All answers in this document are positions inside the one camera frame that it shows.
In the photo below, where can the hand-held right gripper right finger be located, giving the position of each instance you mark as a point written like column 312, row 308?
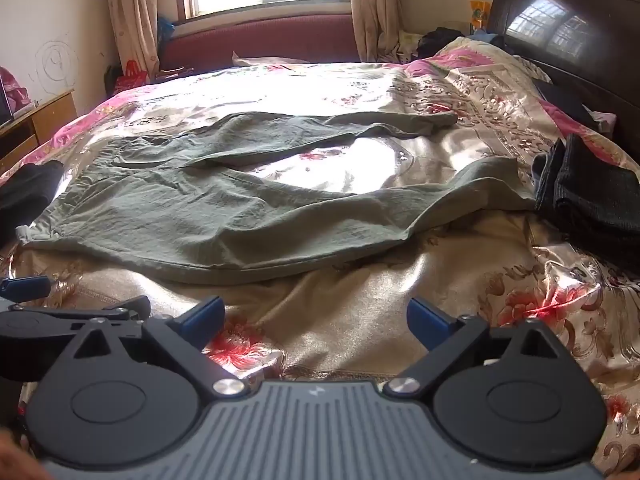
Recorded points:
column 422, row 317

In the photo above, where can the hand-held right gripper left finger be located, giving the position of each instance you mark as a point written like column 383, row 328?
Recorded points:
column 207, row 317

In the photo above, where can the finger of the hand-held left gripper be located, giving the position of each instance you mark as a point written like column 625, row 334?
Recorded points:
column 27, row 287
column 127, row 307

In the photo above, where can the green pants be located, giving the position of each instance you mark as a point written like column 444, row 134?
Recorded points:
column 150, row 210

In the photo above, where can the floral satin bedspread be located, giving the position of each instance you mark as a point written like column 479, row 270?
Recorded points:
column 350, row 310

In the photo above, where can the black folded cloth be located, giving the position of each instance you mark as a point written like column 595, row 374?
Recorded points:
column 25, row 190

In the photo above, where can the wooden cabinet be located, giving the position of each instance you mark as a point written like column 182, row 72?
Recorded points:
column 50, row 115

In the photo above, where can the black monitor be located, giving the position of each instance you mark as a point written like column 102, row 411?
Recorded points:
column 4, row 110

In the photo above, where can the pink cloth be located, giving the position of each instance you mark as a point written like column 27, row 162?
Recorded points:
column 15, row 92

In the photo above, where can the dark folded clothes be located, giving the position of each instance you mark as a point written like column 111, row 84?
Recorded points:
column 590, row 195

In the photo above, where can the red bag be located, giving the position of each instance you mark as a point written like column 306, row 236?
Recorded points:
column 132, row 75

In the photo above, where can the dark flat cloth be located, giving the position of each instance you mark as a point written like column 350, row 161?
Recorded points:
column 565, row 100

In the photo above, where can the white cloth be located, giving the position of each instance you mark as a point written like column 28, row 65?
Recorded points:
column 270, row 60

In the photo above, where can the pale crumpled cloth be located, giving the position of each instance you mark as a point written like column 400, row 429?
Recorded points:
column 405, row 45

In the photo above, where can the dark crumpled cloth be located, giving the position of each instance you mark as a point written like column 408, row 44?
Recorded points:
column 440, row 40

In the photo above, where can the blue plastic bag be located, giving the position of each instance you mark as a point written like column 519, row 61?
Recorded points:
column 164, row 27

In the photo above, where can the beige patterned curtain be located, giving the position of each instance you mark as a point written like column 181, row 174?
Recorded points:
column 132, row 10
column 372, row 10

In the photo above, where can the dark wooden headboard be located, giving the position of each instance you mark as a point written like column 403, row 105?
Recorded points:
column 575, row 60

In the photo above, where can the orange packet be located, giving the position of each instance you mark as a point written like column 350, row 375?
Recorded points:
column 479, row 15

